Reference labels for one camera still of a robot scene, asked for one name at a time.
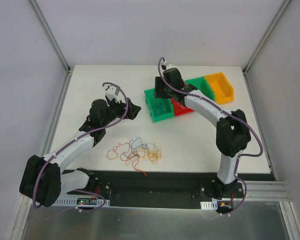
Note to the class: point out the right white cable duct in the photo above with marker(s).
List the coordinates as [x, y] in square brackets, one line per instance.
[209, 205]

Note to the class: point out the aluminium frame post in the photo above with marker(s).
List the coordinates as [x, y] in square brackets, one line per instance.
[49, 34]
[285, 4]

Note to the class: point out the red bin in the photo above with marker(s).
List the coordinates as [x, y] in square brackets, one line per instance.
[179, 109]

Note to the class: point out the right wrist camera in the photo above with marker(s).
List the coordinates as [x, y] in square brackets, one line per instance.
[166, 66]

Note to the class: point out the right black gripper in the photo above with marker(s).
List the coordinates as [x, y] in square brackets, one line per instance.
[161, 89]

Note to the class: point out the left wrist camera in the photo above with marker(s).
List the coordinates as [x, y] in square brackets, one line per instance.
[111, 94]

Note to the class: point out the left aluminium frame post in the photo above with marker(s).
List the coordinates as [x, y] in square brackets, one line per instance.
[49, 34]

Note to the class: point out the near green bin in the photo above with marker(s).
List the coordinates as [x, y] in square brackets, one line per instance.
[159, 109]

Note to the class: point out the far green bin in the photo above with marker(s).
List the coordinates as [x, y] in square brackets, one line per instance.
[201, 84]

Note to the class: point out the yellow bin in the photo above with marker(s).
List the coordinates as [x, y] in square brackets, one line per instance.
[222, 89]

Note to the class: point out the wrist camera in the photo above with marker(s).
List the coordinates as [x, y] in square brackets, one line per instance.
[111, 94]
[166, 66]

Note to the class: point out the left white cable duct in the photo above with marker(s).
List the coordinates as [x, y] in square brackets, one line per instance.
[74, 201]

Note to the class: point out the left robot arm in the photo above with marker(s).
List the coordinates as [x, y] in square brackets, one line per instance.
[44, 179]

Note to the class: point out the green bin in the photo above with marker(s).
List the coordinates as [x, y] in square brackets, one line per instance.
[201, 84]
[159, 109]

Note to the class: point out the white cable duct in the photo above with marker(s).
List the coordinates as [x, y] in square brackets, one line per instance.
[74, 201]
[209, 205]

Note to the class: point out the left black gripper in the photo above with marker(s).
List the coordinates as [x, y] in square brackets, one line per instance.
[126, 108]

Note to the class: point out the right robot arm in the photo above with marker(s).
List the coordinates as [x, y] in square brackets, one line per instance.
[232, 134]

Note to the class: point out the right aluminium frame post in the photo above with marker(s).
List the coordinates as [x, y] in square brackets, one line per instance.
[285, 4]

